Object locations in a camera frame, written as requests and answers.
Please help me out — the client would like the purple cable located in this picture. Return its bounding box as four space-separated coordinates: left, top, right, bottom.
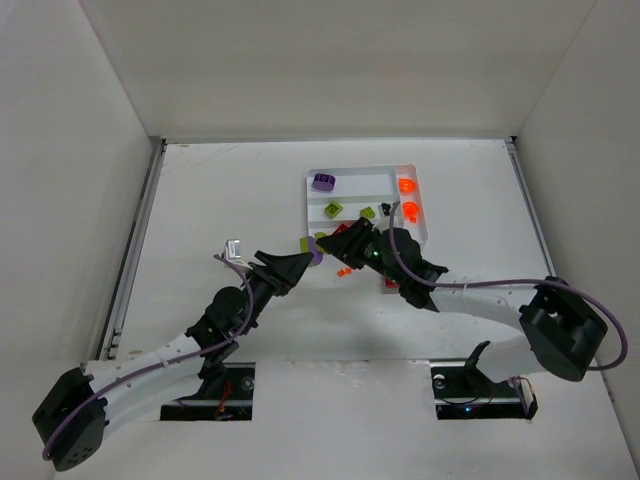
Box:
388 200 629 371
41 254 256 461

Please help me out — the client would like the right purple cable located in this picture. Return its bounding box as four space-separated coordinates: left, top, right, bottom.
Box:
388 200 629 371

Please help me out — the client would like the purple round lego brick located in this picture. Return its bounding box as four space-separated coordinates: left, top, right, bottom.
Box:
311 172 336 192

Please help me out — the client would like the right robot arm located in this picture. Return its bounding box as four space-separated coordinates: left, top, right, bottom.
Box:
316 218 608 383

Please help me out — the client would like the small lime green lego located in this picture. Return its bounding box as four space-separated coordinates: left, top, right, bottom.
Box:
360 207 375 219

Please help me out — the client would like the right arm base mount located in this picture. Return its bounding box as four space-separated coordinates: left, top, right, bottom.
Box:
430 341 539 421

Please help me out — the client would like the orange flower lego piece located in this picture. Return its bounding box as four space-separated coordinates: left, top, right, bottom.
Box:
398 178 416 195

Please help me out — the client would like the white divided sorting tray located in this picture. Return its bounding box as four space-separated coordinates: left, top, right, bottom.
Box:
306 164 428 246

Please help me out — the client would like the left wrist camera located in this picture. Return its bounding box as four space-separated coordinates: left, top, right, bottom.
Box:
221 239 244 264

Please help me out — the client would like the large red lego block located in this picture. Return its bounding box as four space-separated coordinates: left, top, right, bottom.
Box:
384 278 399 292

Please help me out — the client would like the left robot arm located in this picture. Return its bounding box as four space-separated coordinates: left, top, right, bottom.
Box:
32 251 313 472

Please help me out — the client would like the lime green square lego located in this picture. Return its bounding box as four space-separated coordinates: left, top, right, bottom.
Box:
324 202 343 219

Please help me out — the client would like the small red lego brick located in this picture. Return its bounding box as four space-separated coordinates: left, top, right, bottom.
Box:
332 224 349 235

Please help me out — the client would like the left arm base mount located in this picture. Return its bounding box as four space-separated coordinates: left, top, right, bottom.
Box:
159 363 256 422

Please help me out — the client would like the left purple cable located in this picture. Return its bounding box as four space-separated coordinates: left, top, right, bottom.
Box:
41 254 256 461

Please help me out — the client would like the orange round lego piece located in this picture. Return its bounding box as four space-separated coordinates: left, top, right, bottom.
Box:
402 201 420 223

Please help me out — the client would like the green and purple lego stack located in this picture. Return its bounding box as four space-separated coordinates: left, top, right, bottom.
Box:
299 236 324 266

